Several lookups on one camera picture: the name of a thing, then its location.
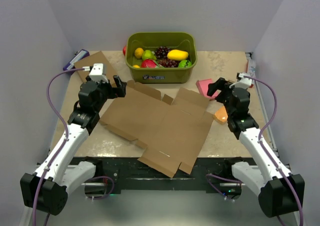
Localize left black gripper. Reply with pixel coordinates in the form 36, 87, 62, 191
94, 75, 126, 112

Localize brown cardboard paper box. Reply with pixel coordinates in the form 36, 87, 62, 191
100, 80, 213, 178

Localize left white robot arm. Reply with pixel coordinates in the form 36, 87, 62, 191
20, 75, 127, 216

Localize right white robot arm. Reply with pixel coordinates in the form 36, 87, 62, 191
207, 73, 305, 225

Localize closed brown cardboard box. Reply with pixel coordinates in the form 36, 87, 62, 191
73, 50, 118, 88

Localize red white toothpaste box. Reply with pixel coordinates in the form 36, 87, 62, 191
246, 59, 256, 78

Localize purple white box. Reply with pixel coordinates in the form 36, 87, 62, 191
63, 49, 90, 71

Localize pink sponge block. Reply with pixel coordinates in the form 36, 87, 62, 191
196, 78, 220, 101

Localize small yellow fruit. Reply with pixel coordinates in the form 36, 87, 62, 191
132, 64, 141, 69

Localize orange sponge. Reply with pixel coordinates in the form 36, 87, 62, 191
213, 106, 228, 125

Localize pink dragon fruit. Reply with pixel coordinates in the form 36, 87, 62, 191
140, 59, 160, 69

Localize red fruit behind bin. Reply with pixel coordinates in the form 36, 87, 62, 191
122, 45, 127, 56

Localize orange fruit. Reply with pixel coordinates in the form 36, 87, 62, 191
134, 47, 144, 59

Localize green pear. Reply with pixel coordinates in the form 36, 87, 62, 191
141, 49, 157, 61

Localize yellow mango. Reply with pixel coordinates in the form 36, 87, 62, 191
167, 49, 189, 61

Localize lower purple grapes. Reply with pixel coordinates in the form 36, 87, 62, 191
157, 58, 180, 68

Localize purple grapes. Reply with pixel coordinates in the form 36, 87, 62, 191
157, 58, 180, 68
154, 46, 171, 60

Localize upper purple grapes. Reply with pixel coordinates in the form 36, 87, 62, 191
154, 46, 171, 60

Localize olive green plastic bin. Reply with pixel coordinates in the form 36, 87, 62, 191
125, 31, 197, 84

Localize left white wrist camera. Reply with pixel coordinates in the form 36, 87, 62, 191
82, 63, 109, 83

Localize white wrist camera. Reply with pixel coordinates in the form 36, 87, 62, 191
229, 72, 253, 90
82, 63, 109, 83

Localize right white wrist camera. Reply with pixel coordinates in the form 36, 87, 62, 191
229, 72, 253, 90

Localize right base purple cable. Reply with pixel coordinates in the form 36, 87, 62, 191
205, 173, 243, 201

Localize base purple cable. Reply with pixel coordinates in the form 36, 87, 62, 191
84, 175, 115, 201
205, 173, 243, 201

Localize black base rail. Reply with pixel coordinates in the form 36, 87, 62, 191
84, 157, 244, 199

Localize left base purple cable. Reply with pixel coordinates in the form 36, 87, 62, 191
84, 175, 115, 201

